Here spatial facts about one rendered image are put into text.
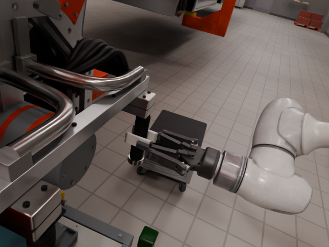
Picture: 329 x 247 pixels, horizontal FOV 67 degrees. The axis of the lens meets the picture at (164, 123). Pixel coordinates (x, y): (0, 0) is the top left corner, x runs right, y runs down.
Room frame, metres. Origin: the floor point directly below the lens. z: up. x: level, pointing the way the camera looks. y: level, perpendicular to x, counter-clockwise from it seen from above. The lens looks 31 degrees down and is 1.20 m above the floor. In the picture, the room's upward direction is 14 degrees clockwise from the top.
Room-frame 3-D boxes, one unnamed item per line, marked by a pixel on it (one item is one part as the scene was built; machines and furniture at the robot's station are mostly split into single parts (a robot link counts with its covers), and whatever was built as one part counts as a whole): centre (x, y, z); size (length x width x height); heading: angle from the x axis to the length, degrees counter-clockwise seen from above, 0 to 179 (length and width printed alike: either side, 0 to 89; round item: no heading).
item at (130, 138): (0.50, 0.05, 0.83); 0.07 x 0.01 x 0.03; 78
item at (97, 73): (0.71, 0.26, 0.85); 0.09 x 0.08 x 0.07; 168
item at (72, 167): (0.39, 0.25, 0.85); 0.21 x 0.14 x 0.14; 78
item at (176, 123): (1.39, -0.10, 0.17); 0.43 x 0.36 x 0.34; 171
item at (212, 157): (0.48, -0.10, 0.83); 0.09 x 0.08 x 0.07; 78
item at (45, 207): (0.19, 0.15, 0.93); 0.09 x 0.05 x 0.05; 78
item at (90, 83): (0.47, 0.18, 1.03); 0.19 x 0.18 x 0.11; 78
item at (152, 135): (0.54, 0.05, 0.83); 0.07 x 0.01 x 0.03; 77
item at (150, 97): (0.52, 0.08, 0.93); 0.09 x 0.05 x 0.05; 78
